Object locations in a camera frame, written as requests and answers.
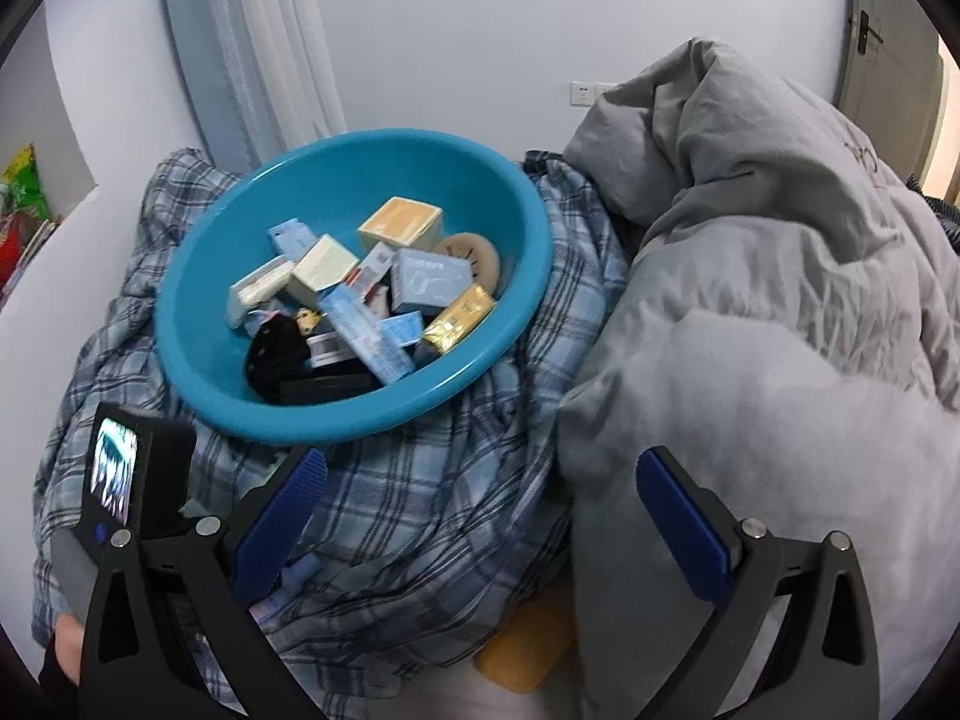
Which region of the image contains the orange soap box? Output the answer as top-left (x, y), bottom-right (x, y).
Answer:
top-left (473, 580), bottom-right (576, 694)

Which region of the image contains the left hand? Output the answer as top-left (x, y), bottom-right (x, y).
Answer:
top-left (53, 613), bottom-right (85, 686)

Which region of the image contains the black furry pouch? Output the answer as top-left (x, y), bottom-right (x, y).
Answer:
top-left (244, 314), bottom-right (381, 406)

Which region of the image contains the white red box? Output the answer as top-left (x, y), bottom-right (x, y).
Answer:
top-left (224, 255), bottom-right (295, 328)

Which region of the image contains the long blue toothpaste box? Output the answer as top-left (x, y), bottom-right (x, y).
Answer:
top-left (319, 284), bottom-right (415, 385)

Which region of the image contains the blue plaid shirt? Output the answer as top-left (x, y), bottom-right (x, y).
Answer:
top-left (31, 148), bottom-right (626, 718)

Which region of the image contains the red snack package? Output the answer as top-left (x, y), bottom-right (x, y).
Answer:
top-left (0, 210), bottom-right (43, 288)

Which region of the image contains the small blue carton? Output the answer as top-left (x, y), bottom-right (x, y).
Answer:
top-left (267, 218), bottom-right (319, 262)

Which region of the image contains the cream green box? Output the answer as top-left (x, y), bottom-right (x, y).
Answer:
top-left (286, 234), bottom-right (358, 309)

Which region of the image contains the green snack bag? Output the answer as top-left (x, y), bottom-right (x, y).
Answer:
top-left (2, 145), bottom-right (53, 221)

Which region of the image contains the gold foil packet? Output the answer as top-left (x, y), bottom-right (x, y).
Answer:
top-left (415, 283), bottom-right (496, 362)

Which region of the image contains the light blue box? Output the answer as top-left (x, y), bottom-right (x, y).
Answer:
top-left (391, 249), bottom-right (473, 316)

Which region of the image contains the blue plastic basin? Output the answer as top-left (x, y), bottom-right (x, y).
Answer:
top-left (155, 130), bottom-right (553, 445)

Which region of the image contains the grey duvet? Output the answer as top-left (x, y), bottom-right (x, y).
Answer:
top-left (558, 37), bottom-right (958, 718)

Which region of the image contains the yellow square box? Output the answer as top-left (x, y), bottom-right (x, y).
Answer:
top-left (358, 197), bottom-right (444, 252)

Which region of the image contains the round beige tin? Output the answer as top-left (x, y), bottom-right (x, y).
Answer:
top-left (433, 232), bottom-right (501, 296)

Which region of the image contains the white sheer curtain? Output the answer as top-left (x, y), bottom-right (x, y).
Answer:
top-left (210, 0), bottom-right (348, 164)

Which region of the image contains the grey door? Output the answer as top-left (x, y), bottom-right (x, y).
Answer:
top-left (838, 0), bottom-right (944, 179)

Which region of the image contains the white wall socket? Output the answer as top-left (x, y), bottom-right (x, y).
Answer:
top-left (568, 82), bottom-right (615, 107)

